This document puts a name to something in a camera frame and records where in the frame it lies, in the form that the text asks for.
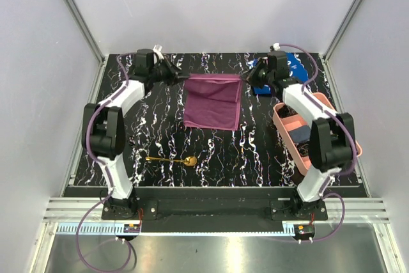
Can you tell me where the blue printed cloth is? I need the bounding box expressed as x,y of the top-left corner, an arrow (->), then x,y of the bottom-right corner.
252,52 -> 309,97

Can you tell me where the dark brown object in tray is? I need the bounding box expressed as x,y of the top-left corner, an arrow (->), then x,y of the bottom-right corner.
277,105 -> 297,118

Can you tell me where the right aluminium frame post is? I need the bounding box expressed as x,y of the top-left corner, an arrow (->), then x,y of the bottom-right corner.
323,0 -> 365,61

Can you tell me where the pink compartment tray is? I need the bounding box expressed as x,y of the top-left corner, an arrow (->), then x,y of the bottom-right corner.
273,86 -> 362,176

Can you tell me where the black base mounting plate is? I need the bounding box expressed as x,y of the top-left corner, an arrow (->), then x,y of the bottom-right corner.
102,187 -> 328,234

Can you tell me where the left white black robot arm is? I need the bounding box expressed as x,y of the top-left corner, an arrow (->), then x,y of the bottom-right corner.
81,45 -> 190,219

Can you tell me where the front aluminium rail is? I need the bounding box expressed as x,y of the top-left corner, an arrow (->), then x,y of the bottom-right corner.
44,196 -> 390,224

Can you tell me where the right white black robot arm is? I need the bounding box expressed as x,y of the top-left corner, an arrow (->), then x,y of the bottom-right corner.
242,49 -> 358,220

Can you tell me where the left aluminium frame post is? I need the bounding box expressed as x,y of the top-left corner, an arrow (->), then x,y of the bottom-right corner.
63,0 -> 105,63

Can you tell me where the gold spoon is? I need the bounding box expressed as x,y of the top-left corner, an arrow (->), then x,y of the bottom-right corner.
145,156 -> 197,167

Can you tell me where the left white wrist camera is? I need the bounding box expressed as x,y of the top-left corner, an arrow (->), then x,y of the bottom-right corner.
152,44 -> 164,64

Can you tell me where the magenta cloth napkin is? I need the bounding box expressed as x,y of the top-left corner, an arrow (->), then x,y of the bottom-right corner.
183,74 -> 242,131

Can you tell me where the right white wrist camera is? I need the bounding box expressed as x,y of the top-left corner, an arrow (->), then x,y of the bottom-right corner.
270,43 -> 281,51

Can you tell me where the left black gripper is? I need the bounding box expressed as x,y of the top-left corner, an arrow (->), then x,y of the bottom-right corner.
149,56 -> 190,88

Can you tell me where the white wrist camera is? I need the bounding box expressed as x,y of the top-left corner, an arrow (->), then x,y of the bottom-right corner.
152,44 -> 164,64
270,43 -> 281,51

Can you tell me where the aluminium frame post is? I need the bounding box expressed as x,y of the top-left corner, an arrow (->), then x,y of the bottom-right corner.
63,0 -> 105,63
323,0 -> 365,61

